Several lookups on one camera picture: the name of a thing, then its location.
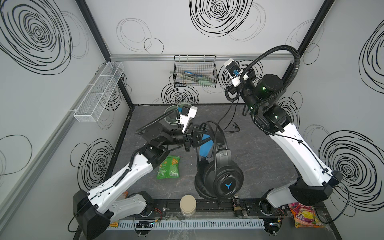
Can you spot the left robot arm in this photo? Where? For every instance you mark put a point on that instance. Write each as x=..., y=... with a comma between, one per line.
x=96, y=209

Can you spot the white cable duct strip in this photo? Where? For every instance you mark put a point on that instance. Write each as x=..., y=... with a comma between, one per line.
x=189, y=224

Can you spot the beige round lid jar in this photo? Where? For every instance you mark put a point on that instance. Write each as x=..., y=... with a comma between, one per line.
x=188, y=205

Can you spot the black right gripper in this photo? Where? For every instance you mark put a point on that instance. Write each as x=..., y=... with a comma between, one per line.
x=233, y=89

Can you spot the green chips bag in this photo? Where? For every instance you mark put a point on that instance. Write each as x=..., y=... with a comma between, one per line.
x=169, y=168

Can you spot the blue tool in basket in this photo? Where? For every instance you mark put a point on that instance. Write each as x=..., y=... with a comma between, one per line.
x=191, y=74

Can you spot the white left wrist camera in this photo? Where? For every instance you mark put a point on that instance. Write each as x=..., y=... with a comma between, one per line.
x=185, y=115

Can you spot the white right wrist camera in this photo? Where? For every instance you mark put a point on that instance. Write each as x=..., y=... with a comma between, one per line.
x=237, y=75

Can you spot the black blue headphones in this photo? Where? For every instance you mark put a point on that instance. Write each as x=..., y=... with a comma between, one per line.
x=222, y=178

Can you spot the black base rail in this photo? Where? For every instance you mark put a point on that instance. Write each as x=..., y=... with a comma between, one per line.
x=250, y=207

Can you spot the colourful candy bag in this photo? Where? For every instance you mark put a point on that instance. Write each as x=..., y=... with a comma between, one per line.
x=304, y=216

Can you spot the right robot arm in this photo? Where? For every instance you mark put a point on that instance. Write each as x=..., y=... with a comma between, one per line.
x=316, y=180

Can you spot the green spatula in basket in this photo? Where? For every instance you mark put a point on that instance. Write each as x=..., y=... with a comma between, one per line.
x=187, y=80

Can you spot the black wire basket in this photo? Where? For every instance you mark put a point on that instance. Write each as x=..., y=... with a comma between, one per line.
x=198, y=64

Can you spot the small brown bottle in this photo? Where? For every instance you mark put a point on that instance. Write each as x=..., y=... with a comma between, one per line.
x=237, y=208

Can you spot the white mesh shelf basket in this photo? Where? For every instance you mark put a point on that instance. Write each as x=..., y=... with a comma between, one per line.
x=103, y=94

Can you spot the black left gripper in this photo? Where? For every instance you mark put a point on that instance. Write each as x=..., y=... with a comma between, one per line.
x=187, y=140

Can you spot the mint green headphones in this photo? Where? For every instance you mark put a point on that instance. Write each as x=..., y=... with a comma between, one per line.
x=171, y=119

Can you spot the orange snack packet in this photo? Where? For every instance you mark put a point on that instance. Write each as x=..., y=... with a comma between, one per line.
x=123, y=196

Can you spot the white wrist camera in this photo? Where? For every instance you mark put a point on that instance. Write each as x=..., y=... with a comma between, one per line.
x=185, y=115
x=237, y=75

